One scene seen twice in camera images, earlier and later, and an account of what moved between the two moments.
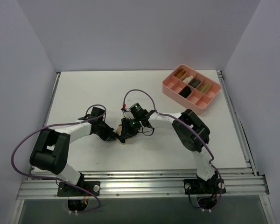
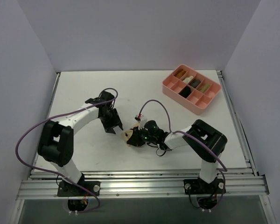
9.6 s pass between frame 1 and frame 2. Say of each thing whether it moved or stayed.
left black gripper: moved
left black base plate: stayed
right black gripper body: moved
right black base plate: stayed
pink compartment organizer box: stayed
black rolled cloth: stayed
